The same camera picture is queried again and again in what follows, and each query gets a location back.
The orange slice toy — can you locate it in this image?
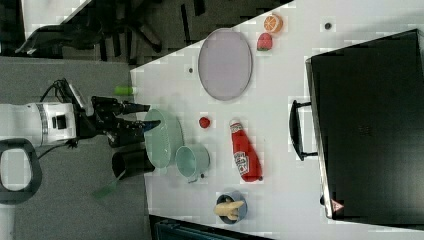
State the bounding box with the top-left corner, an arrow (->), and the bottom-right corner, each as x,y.
263,14 -> 284,33

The small red strawberry toy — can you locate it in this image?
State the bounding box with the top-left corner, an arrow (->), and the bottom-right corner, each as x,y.
199,117 -> 211,129

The large red strawberry toy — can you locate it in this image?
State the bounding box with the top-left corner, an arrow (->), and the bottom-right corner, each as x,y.
257,33 -> 273,51

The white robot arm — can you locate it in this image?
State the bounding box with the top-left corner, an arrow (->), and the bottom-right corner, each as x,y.
1,97 -> 160,205

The black cylinder near colander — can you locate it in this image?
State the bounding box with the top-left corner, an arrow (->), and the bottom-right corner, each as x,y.
112,149 -> 155,179

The oven door with black handle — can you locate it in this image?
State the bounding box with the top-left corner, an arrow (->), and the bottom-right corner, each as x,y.
289,58 -> 335,219

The red ketchup bottle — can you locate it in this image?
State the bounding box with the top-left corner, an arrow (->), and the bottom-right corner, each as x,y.
230,120 -> 263,182

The blue-grey bowl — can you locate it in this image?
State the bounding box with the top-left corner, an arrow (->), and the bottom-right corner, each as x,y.
214,191 -> 248,224

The green oval colander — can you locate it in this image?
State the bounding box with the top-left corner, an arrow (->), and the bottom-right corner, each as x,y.
144,109 -> 184,168

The black office chair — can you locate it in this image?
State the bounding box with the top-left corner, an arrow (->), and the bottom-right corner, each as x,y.
15,0 -> 162,60

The black toaster oven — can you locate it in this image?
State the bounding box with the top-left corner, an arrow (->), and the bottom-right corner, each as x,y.
306,29 -> 424,229

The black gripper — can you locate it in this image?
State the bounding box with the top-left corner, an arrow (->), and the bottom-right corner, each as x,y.
76,96 -> 161,148

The grey round plate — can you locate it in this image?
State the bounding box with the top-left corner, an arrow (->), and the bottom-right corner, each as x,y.
198,28 -> 253,101

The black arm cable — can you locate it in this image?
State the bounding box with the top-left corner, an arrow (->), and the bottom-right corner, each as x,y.
39,78 -> 73,103

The dark teal crate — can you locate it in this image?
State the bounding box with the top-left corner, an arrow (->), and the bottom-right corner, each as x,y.
149,215 -> 272,240

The green cup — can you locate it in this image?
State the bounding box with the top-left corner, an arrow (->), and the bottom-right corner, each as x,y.
175,143 -> 210,183

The green marker pen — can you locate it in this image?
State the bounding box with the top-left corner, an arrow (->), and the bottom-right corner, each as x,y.
114,86 -> 137,96

